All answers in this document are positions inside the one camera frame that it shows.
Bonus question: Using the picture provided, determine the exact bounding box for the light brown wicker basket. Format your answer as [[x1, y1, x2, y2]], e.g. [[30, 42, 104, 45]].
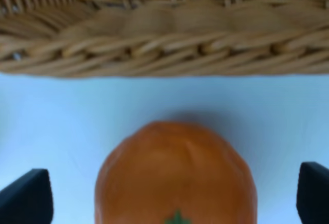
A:
[[1, 0, 328, 78]]

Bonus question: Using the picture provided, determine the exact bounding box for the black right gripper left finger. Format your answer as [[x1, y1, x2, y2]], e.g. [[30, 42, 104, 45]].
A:
[[1, 169, 54, 224]]

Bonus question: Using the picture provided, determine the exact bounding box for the orange tangerine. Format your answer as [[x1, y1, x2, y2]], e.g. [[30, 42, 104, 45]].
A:
[[95, 122, 258, 223]]

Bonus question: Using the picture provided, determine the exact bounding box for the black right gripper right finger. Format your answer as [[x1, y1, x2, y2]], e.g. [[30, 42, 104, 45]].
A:
[[296, 162, 328, 224]]

